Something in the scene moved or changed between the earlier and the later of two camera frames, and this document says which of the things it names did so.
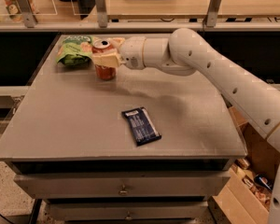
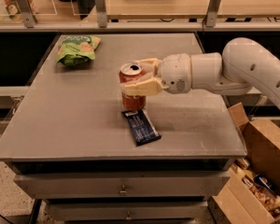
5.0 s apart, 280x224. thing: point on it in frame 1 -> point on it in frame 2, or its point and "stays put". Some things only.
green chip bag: (75, 50) stays put
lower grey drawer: (128, 211) stays put
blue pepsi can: (264, 180) stays put
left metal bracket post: (26, 6) stays put
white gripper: (132, 51) -> (175, 73)
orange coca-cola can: (104, 73) -> (129, 72)
